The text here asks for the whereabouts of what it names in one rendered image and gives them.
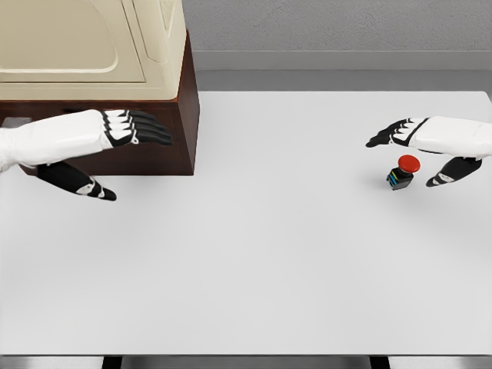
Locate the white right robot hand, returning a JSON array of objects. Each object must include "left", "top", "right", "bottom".
[{"left": 364, "top": 116, "right": 486, "bottom": 188}]

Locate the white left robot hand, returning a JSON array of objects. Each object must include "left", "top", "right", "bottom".
[{"left": 22, "top": 108, "right": 174, "bottom": 203}]

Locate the brown cabinet drawer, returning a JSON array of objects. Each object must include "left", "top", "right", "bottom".
[{"left": 0, "top": 108, "right": 182, "bottom": 171}]

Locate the brown wooden cabinet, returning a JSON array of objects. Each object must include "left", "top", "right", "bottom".
[{"left": 0, "top": 28, "right": 201, "bottom": 178}]

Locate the cream plastic appliance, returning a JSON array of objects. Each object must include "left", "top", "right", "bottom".
[{"left": 0, "top": 0, "right": 188, "bottom": 103}]

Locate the red button emergency switch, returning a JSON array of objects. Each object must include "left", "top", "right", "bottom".
[{"left": 386, "top": 154, "right": 421, "bottom": 192}]

